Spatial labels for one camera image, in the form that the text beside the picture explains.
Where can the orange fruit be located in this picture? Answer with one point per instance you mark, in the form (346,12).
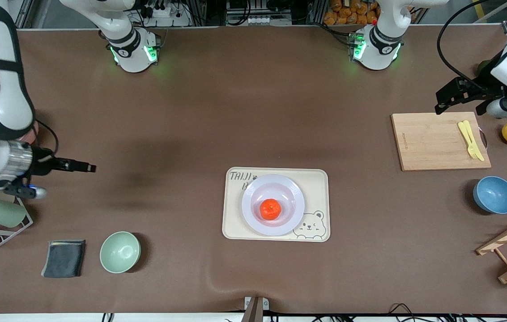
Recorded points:
(271,209)

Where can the pink bowl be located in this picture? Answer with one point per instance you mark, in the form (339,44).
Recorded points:
(35,130)

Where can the wooden cutting board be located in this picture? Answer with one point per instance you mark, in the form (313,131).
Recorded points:
(432,143)

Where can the white power strip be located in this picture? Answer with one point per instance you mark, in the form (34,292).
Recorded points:
(168,18)
(257,19)

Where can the blue bowl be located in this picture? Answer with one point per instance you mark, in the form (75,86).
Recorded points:
(495,195)

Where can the green bowl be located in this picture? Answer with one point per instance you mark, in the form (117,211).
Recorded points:
(120,252)

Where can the white round plate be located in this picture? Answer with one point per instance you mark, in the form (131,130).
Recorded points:
(253,219)

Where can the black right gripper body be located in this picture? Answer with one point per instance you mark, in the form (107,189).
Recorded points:
(44,164)

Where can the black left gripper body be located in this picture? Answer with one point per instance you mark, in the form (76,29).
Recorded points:
(482,91)

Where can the metal table edge bracket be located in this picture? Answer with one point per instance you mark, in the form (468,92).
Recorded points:
(255,308)

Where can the crate of orange fruits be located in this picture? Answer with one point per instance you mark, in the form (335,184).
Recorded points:
(347,13)

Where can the green cup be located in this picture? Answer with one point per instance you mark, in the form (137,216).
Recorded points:
(2,212)

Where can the cream tray with bear print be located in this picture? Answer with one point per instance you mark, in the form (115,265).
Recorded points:
(316,188)

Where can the dark green lime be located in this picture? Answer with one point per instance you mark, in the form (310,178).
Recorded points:
(483,67)

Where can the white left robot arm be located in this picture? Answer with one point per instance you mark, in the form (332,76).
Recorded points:
(376,56)

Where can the dark grey folded cloth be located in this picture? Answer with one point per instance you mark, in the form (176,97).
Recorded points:
(63,258)

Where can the yellow plastic fork and knife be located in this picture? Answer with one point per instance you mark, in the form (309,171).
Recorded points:
(477,145)

